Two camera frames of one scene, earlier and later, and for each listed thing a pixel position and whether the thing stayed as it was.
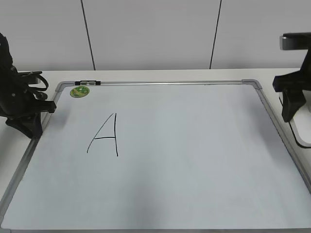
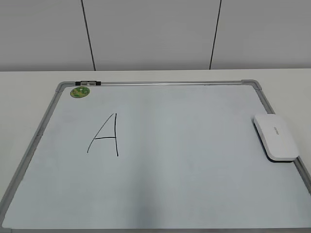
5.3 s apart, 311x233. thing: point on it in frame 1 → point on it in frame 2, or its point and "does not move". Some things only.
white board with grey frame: (178, 156) does not move
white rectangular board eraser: (301, 123) → (276, 137)
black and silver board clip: (88, 82) does not move
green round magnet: (79, 91) does not move
